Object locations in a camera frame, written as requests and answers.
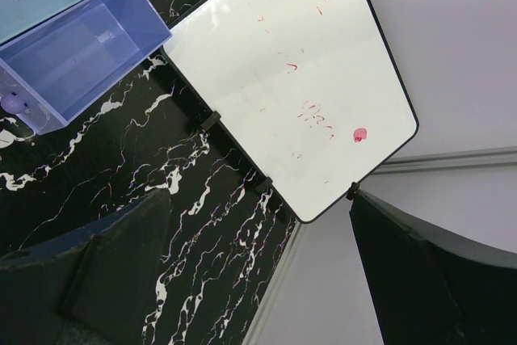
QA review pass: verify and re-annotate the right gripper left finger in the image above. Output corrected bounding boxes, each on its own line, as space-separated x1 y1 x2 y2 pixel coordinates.
1 190 170 344

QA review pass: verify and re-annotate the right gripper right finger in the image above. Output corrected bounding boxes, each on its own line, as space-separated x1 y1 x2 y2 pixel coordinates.
350 190 516 344

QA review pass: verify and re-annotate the purple plastic drawer box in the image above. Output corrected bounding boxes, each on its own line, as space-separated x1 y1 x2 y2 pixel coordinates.
1 0 171 135

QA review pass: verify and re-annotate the white whiteboard black frame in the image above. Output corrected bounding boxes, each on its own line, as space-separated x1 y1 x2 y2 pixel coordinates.
163 0 418 223

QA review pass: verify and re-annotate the pink magnet on whiteboard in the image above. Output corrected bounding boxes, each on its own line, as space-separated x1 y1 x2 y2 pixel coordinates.
353 128 368 142

